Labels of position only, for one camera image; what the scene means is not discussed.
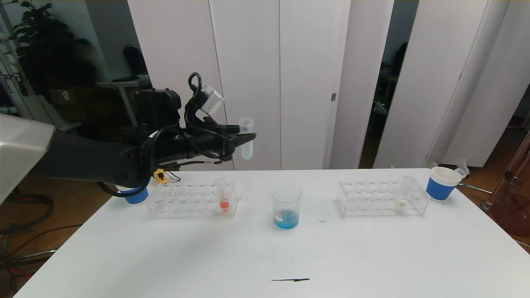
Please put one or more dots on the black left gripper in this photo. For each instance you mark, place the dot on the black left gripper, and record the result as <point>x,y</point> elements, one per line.
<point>227,140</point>

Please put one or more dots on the test tube with blue liquid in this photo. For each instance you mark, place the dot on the test tube with blue liquid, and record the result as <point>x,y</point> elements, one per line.
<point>246,140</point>

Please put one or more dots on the test tube with red liquid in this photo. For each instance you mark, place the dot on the test tube with red liquid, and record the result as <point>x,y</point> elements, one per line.
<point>224,204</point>

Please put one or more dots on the clear conical plastic test tube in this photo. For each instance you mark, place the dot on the clear conical plastic test tube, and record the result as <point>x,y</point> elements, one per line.
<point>457,173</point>

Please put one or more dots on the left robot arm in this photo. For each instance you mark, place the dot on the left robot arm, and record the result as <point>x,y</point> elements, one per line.
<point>83,159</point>

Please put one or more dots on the clear acrylic test tube rack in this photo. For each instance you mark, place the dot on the clear acrylic test tube rack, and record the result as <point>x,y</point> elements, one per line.
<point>198,203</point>
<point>368,199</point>

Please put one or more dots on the clear plastic beaker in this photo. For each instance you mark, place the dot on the clear plastic beaker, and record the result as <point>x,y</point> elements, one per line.
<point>285,219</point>

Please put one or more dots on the test tube with whitish liquid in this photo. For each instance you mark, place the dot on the test tube with whitish liquid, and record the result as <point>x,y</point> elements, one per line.
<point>401,203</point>

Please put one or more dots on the white folding screen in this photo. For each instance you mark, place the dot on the white folding screen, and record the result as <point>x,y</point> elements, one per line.
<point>434,82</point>
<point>248,62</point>

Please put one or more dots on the yellow tape measure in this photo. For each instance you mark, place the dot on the yellow tape measure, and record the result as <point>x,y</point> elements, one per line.
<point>160,176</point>

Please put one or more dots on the blue white paper cup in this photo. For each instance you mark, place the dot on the blue white paper cup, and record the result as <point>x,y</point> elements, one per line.
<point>438,189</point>
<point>136,196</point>

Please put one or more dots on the black backpack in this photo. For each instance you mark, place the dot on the black backpack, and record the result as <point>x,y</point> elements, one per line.
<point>134,61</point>

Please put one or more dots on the white standing desk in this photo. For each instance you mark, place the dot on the white standing desk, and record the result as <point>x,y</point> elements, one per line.
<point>112,84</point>

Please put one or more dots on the thin black stick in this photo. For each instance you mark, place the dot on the thin black stick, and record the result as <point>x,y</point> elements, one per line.
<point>290,279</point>

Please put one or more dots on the brown cardboard box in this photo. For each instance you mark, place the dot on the brown cardboard box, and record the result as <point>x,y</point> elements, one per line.
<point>70,103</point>

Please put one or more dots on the dark green potted plant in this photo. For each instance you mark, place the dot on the dark green potted plant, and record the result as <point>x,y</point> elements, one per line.
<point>45,49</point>

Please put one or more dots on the white banner stand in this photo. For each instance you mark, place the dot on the white banner stand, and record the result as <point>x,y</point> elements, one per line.
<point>12,82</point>

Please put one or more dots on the grey metal chair base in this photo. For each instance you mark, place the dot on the grey metal chair base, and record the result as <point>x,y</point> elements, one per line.
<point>25,257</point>

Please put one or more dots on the chrome metal leg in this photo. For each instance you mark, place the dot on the chrome metal leg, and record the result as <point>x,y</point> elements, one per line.
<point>474,189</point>

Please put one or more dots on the brown metal tripod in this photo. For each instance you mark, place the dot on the brown metal tripod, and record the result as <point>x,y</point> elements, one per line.
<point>511,182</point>

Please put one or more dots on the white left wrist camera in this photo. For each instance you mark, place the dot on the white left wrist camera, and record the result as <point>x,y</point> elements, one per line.
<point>212,101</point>

